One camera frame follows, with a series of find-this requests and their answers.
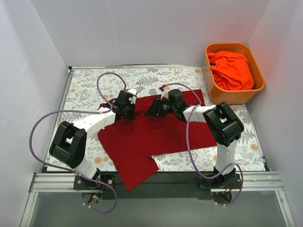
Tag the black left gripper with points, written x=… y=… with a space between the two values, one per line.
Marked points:
x=128 y=113

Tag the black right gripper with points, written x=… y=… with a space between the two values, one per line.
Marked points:
x=157 y=107

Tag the dark red t-shirt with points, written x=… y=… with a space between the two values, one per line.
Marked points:
x=132 y=144

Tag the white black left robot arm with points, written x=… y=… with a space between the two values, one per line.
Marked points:
x=69 y=143

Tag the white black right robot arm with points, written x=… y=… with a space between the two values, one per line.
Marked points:
x=223 y=123

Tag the orange plastic basket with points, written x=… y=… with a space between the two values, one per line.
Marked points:
x=237 y=97

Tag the bright orange t-shirt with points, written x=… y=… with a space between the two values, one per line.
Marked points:
x=230 y=70

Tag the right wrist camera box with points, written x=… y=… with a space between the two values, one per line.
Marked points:
x=172 y=97

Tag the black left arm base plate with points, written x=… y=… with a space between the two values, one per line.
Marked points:
x=94 y=182

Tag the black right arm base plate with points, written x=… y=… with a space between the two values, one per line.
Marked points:
x=217 y=183

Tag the aluminium front frame rail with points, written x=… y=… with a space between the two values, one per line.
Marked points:
x=61 y=182

